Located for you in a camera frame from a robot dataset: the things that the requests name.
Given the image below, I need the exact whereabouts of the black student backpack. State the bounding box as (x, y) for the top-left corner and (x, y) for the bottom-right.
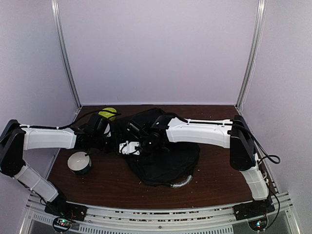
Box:
(114, 107), (202, 190)

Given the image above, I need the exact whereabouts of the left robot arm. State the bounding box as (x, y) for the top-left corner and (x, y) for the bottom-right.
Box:
(0, 113), (112, 210)

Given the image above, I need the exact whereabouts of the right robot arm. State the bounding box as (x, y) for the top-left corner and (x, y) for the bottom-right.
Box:
(119, 114), (269, 203)

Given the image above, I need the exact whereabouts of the green plastic bowl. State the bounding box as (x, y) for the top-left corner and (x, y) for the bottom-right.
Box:
(98, 107), (117, 121)

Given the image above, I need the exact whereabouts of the left round circuit board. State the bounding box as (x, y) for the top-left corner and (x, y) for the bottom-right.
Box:
(52, 217), (73, 233)

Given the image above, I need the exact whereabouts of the round circuit board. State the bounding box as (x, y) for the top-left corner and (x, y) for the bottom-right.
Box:
(248, 216), (268, 232)
(52, 217), (73, 233)

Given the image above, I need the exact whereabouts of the right round circuit board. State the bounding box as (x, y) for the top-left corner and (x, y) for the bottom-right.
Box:
(248, 216), (268, 232)

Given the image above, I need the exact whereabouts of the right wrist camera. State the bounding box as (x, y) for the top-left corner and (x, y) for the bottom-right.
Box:
(119, 141), (140, 155)

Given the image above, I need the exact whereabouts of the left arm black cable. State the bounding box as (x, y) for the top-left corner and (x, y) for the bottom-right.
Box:
(19, 109), (122, 132)

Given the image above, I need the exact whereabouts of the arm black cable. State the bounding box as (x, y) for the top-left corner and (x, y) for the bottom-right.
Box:
(19, 109), (122, 132)
(240, 121), (281, 220)

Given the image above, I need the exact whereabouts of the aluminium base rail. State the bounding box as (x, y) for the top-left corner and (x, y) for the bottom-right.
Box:
(18, 191), (302, 234)

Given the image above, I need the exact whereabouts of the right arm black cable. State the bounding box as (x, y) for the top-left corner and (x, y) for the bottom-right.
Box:
(240, 121), (281, 220)

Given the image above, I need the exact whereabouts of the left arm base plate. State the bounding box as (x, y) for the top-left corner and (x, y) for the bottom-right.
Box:
(44, 201), (87, 221)

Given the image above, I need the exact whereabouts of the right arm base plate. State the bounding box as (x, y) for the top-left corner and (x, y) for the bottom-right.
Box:
(233, 200), (275, 221)

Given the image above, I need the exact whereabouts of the left aluminium frame post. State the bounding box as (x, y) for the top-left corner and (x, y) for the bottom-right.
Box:
(51, 0), (82, 109)

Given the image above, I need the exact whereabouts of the aluminium frame post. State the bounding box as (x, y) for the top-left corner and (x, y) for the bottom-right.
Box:
(51, 0), (82, 109)
(236, 0), (267, 111)

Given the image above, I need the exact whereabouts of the right aluminium frame post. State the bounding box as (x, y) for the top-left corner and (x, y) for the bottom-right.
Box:
(236, 0), (267, 111)

